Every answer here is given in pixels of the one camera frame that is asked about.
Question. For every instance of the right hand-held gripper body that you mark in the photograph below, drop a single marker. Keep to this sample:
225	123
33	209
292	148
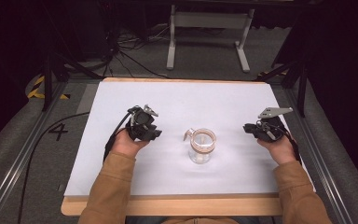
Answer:
272	127

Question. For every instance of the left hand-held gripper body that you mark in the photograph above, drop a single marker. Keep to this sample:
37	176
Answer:
141	119

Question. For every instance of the person's right hand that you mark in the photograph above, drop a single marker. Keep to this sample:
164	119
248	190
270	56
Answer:
280	151

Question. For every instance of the person's left hand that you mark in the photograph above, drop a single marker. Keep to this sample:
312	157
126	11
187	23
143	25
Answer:
126	144

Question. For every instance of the white table mat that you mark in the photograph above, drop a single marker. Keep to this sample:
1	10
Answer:
180	102

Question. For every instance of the clear glass jar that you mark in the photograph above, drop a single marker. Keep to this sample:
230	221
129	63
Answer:
202	144

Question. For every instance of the black tripod stand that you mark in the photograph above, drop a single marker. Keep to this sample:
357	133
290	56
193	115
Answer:
48	81
301	84

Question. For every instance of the wooden table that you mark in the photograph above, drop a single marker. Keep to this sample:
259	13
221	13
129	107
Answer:
180	205

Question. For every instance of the grey metal stand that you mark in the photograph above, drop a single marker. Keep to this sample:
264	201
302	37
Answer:
209	20

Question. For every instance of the aluminium floor rail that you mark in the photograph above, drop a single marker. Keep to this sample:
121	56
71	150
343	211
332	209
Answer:
15	168
320	155

